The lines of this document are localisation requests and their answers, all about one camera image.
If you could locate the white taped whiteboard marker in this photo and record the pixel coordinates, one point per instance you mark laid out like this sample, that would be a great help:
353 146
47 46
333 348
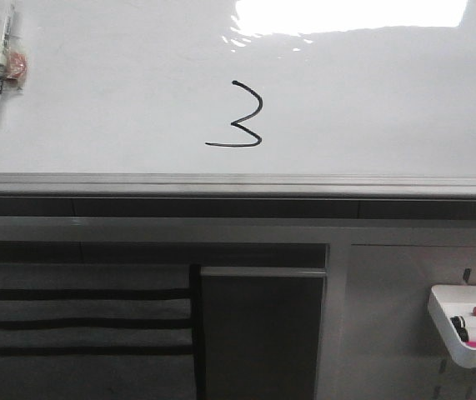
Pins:
13 65

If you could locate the white whiteboard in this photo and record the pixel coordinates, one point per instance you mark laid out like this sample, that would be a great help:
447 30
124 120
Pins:
321 98

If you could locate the dark grey hanging panel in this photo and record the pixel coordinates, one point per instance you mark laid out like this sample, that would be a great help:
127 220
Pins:
261 335

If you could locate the grey fabric pocket organizer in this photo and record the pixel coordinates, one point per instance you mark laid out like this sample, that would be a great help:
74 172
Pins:
100 331

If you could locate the white marker tray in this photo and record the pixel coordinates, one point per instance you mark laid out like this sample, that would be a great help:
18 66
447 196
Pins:
446 301

